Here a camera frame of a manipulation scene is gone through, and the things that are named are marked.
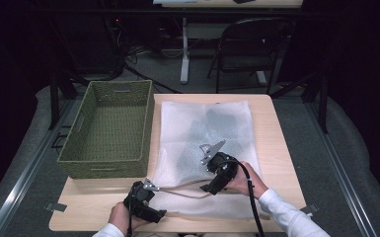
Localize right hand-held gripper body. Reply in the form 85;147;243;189
199;138;241;192

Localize white desk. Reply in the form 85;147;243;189
152;0;304;86

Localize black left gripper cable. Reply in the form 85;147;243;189
125;197;135;237

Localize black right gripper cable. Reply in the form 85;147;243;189
223;158;265;237

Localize aluminium floor rail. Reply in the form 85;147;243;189
304;98;378;237
0;98;77;237

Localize person's left hand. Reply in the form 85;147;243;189
108;200;147;235

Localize metal table bracket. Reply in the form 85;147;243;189
44;201;68;213
300;203;319;215

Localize black metal stand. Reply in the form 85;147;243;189
47;70;61;131
318;70;330;134

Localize green woven basket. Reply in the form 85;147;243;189
56;79;155;180

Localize black folding chair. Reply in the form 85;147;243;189
206;17;295;96

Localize black floor cables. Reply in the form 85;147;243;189
123;45;183;95

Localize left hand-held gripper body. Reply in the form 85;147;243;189
122;178;162;221

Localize person's right hand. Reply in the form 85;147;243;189
225;161;269;200

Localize white cloth with print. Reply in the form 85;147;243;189
147;100;270;221

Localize dark equipment cabinet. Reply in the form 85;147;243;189
55;14;126;77

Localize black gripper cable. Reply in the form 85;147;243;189
125;197;135;237
223;158;265;237

